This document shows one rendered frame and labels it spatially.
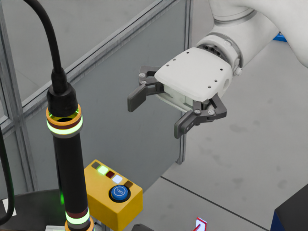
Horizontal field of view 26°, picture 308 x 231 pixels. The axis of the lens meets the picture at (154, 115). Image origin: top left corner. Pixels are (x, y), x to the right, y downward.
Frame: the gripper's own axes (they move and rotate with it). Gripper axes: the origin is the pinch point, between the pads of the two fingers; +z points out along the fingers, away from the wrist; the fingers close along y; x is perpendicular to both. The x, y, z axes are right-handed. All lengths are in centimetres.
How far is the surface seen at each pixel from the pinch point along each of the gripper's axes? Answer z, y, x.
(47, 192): 11.3, 15.7, -20.7
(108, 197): -15, 26, -58
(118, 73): -69, 70, -80
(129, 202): -17, 21, -58
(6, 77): -24, 70, -49
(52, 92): 19.7, 0.2, 19.8
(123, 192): -18, 24, -57
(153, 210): -80, 63, -165
